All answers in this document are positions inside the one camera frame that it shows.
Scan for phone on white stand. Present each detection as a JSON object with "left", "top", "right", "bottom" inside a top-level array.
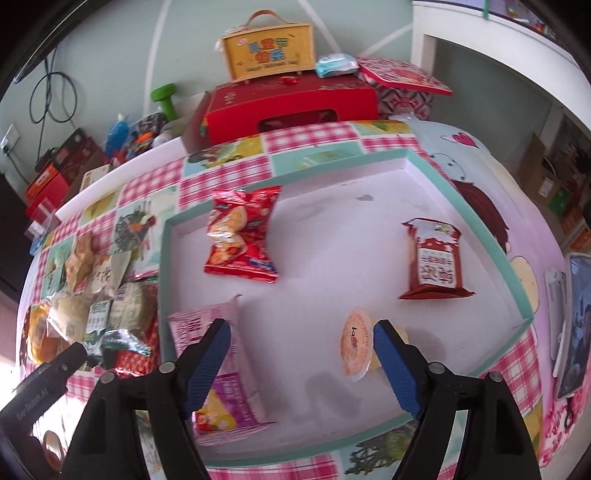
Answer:
[{"left": 545, "top": 253, "right": 590, "bottom": 400}]

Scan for brown cardboard box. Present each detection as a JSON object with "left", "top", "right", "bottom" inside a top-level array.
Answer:
[{"left": 517, "top": 134, "right": 562, "bottom": 206}]

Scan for purple pink snack packet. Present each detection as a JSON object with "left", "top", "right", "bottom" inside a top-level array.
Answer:
[{"left": 167, "top": 296, "right": 270, "bottom": 446}]

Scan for white walnut snack packet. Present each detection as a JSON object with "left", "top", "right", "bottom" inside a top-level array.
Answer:
[{"left": 85, "top": 251, "right": 131, "bottom": 298}]

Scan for red round-cake snack packet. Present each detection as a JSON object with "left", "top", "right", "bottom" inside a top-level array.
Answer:
[{"left": 204, "top": 186, "right": 281, "bottom": 283}]

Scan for red patterned lidded box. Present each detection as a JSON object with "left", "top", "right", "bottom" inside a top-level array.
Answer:
[{"left": 356, "top": 56, "right": 453, "bottom": 120}]

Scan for yellow children's day handbag box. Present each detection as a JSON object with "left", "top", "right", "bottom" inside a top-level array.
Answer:
[{"left": 219, "top": 9, "right": 315, "bottom": 83}]

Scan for black power cable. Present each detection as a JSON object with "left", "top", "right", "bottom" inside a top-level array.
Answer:
[{"left": 28, "top": 45, "right": 79, "bottom": 153}]

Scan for teal rimmed white tray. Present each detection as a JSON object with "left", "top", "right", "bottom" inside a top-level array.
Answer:
[{"left": 159, "top": 150, "right": 534, "bottom": 468}]

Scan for white wall socket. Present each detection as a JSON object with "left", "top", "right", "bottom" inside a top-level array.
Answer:
[{"left": 1, "top": 124, "right": 20, "bottom": 153}]

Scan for clear acrylic box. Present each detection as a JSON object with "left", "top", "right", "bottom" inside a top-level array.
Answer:
[{"left": 25, "top": 198, "right": 60, "bottom": 257}]

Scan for beige orange snack packet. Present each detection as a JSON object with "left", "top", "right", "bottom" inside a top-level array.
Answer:
[{"left": 65, "top": 231, "right": 94, "bottom": 291}]

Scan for person's left hand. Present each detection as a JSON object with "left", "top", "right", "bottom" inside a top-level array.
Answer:
[{"left": 41, "top": 430, "right": 66, "bottom": 473}]

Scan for red patterned snack packet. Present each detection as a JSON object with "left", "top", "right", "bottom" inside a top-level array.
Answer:
[{"left": 101, "top": 320, "right": 159, "bottom": 377}]

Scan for clear wrapped round bread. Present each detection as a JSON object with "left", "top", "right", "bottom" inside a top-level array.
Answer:
[{"left": 47, "top": 292, "right": 95, "bottom": 344}]

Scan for white green biscuit packet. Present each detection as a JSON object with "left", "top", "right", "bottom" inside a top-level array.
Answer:
[{"left": 83, "top": 300, "right": 112, "bottom": 357}]

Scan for cartoon girl bedsheet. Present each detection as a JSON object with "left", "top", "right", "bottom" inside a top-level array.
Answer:
[{"left": 396, "top": 114, "right": 573, "bottom": 467}]

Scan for green edged mung cake packet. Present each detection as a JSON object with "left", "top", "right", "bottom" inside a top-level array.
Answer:
[{"left": 108, "top": 281, "right": 157, "bottom": 335}]

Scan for stacked red gift boxes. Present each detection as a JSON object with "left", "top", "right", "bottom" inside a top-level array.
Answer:
[{"left": 25, "top": 128, "right": 107, "bottom": 220}]

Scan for blue wet wipes pack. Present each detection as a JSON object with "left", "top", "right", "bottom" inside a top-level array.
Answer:
[{"left": 315, "top": 53, "right": 359, "bottom": 78}]

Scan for blue drink bottle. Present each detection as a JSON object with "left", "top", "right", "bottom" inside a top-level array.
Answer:
[{"left": 104, "top": 113, "right": 130, "bottom": 159}]

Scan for large red gift box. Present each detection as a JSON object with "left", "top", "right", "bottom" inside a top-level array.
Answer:
[{"left": 197, "top": 72, "right": 379, "bottom": 145}]

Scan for box of assorted toys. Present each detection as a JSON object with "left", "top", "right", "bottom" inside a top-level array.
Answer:
[{"left": 78, "top": 112, "right": 202, "bottom": 193}]

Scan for green dumbbell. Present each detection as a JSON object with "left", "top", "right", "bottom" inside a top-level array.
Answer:
[{"left": 150, "top": 83, "right": 178, "bottom": 122}]

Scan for beige pudding cup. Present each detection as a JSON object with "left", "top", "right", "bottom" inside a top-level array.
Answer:
[{"left": 339, "top": 307, "right": 382, "bottom": 382}]

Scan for red white milk biscuit packet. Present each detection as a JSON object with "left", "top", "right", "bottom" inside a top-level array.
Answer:
[{"left": 400, "top": 217, "right": 474, "bottom": 300}]

